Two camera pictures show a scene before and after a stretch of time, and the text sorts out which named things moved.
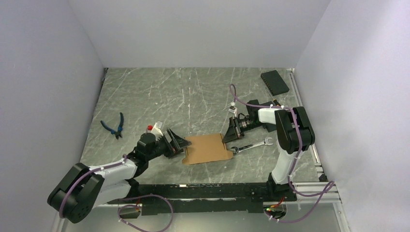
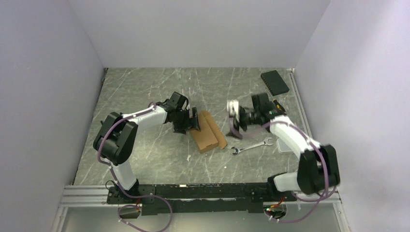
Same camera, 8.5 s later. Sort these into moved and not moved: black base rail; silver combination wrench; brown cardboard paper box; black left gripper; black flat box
Moved: black left gripper; brown cardboard paper box
Not moved: black flat box; silver combination wrench; black base rail
